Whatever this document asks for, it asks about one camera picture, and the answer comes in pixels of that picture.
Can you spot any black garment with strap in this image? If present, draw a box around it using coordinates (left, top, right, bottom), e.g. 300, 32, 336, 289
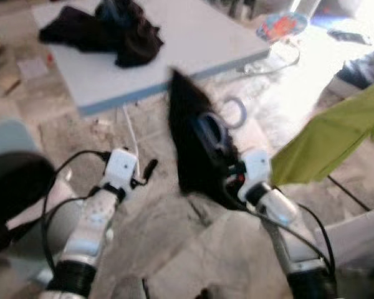
167, 67, 241, 209

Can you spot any black and white garment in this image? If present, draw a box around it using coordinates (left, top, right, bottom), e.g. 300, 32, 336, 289
0, 151, 55, 262

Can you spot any lime green shirt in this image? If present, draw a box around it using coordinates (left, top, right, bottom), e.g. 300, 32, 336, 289
269, 81, 374, 186

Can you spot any grey robot left leg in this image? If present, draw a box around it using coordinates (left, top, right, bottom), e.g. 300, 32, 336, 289
109, 275, 149, 299

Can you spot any black brown crumpled garment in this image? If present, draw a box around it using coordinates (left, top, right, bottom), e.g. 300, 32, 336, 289
97, 0, 165, 68

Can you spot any pale grey folding table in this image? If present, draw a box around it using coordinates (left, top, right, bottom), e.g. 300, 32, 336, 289
31, 0, 272, 164

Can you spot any pale paper sheet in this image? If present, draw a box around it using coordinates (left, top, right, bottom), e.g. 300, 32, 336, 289
19, 59, 49, 80

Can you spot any colourful baby bouncer seat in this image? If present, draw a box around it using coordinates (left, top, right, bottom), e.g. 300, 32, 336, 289
240, 11, 309, 77

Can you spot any brown cardboard piece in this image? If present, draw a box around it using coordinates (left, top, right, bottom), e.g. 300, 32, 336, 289
0, 76, 22, 95

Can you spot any navy floor mattress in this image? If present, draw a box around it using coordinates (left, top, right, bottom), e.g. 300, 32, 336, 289
333, 37, 374, 91

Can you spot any blue floor mat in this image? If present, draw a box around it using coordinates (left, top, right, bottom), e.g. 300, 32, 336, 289
310, 14, 347, 29

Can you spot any small black floor garment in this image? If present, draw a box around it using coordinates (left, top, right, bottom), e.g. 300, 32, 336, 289
329, 28, 372, 45

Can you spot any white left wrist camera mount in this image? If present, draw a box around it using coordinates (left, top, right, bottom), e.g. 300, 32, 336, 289
103, 148, 140, 189

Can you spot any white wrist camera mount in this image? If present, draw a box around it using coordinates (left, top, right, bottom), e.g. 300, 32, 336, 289
103, 148, 140, 189
238, 148, 272, 203

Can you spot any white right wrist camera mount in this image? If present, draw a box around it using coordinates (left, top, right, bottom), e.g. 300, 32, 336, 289
238, 148, 272, 203

